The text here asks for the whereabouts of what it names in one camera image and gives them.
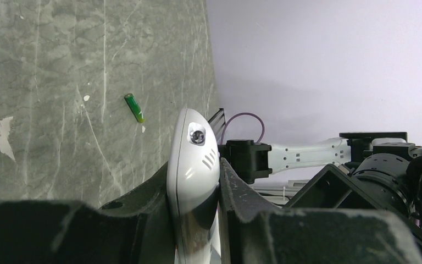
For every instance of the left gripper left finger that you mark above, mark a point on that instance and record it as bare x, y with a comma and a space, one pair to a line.
134, 228

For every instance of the aluminium frame rail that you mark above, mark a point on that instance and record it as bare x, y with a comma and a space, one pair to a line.
217, 123

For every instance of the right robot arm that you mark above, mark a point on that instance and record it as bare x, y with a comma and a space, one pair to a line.
251, 160

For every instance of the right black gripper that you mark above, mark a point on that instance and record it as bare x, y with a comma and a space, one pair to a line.
382, 181

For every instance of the white remote control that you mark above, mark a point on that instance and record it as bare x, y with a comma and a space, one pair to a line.
192, 184

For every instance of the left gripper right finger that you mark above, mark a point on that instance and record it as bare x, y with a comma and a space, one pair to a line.
254, 230

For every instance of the small green battery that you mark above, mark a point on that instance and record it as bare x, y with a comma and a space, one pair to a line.
134, 107

